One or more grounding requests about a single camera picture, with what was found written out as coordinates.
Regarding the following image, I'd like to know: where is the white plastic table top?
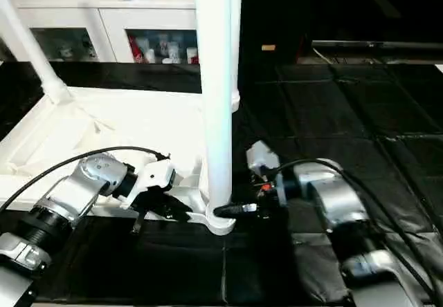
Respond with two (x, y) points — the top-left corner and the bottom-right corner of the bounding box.
(0, 84), (241, 236)

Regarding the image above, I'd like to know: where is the white plastic table leg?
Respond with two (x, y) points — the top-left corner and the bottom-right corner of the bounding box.
(192, 0), (234, 218)
(228, 0), (244, 97)
(0, 0), (71, 105)

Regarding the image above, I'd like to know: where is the black mat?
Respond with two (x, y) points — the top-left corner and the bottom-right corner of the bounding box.
(0, 60), (443, 304)

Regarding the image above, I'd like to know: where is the red and white bottle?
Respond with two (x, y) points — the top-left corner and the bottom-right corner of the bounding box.
(127, 35), (143, 63)

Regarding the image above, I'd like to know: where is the long black bar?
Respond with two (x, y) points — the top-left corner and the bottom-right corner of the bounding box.
(310, 39), (443, 50)

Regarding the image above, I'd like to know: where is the white cabinet with glass doors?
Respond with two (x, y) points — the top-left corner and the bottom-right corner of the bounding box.
(9, 0), (202, 65)

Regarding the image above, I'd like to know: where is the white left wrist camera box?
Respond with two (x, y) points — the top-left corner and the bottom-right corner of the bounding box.
(118, 157), (177, 212)

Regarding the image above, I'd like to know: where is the black hanging strap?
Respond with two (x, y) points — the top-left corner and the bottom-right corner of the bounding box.
(130, 212), (145, 235)

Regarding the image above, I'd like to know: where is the black left wrist camera cable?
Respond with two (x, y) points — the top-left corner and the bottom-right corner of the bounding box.
(0, 146), (172, 214)

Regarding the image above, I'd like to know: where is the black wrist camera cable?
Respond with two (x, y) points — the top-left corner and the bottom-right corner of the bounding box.
(0, 146), (172, 214)
(272, 157), (443, 301)

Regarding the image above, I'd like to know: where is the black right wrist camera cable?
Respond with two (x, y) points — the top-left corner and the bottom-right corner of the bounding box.
(272, 157), (443, 301)

